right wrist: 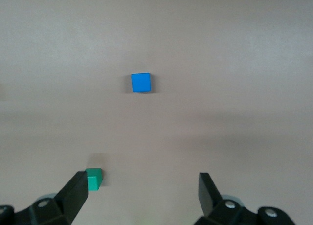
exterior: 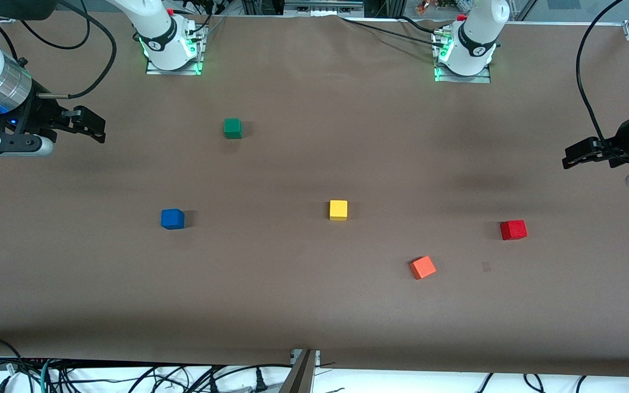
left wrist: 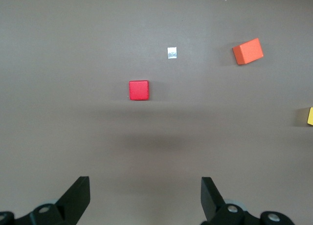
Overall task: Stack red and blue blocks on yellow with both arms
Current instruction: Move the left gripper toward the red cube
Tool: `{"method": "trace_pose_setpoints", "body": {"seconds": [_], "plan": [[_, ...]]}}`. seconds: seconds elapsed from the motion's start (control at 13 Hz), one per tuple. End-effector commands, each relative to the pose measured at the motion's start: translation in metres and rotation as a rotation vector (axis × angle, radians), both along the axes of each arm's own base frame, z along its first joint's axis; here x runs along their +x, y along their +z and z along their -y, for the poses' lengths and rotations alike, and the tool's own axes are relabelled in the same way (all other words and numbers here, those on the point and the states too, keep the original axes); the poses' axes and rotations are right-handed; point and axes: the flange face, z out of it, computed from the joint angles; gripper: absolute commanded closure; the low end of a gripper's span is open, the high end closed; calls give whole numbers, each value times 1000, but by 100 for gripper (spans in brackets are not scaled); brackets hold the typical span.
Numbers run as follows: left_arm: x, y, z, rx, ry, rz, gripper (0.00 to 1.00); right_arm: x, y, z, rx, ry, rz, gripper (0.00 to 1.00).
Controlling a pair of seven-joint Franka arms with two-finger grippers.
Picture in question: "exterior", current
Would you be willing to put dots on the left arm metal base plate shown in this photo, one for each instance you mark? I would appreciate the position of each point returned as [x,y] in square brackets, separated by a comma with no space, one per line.
[464,79]

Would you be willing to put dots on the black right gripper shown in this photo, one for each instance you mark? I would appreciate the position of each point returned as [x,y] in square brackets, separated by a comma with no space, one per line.
[40,115]

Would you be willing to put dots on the orange cube block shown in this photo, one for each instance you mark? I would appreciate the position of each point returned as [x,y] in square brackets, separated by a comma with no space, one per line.
[422,267]

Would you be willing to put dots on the yellow cube block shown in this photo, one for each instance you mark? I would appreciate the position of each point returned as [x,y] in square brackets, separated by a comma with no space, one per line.
[338,210]

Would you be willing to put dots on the grey power strip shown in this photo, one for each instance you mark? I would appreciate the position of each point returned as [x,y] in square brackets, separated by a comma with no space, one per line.
[322,6]

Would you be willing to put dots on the red cube block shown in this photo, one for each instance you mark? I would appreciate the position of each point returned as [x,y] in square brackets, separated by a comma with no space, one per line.
[513,230]

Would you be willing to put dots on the metal mount bracket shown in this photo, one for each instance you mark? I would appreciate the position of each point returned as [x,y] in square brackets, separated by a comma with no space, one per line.
[318,357]

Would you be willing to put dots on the green cube block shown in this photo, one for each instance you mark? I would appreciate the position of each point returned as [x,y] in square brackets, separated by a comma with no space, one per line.
[232,128]

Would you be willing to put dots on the blue cube block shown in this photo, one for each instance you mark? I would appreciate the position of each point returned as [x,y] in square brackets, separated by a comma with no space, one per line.
[172,219]

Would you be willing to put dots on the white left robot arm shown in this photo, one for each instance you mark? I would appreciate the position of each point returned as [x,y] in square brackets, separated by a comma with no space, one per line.
[478,33]

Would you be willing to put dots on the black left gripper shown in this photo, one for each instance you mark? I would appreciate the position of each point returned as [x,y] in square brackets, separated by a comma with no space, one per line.
[626,137]

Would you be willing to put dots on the dark camera mount bar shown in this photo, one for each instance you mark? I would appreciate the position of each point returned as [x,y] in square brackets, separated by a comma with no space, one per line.
[301,376]

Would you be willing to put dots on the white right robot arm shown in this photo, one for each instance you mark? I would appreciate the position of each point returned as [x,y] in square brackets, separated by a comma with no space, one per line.
[153,24]

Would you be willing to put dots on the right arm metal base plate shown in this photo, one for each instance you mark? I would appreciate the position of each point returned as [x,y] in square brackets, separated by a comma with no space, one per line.
[175,71]

